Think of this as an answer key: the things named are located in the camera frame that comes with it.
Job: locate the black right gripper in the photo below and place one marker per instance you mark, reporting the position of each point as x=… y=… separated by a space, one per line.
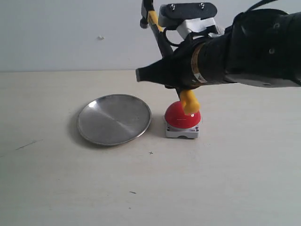
x=195 y=63

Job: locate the black yellow claw hammer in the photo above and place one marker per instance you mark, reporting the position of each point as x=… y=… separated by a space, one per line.
x=187 y=98

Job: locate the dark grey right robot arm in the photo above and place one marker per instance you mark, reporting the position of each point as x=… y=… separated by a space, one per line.
x=261 y=48

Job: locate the red dome push button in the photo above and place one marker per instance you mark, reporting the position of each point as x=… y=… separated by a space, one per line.
x=178 y=124

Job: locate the round steel plate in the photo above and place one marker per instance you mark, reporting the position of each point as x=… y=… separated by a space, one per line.
x=113 y=119

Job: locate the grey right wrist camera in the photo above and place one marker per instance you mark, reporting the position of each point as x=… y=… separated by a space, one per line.
x=189 y=18

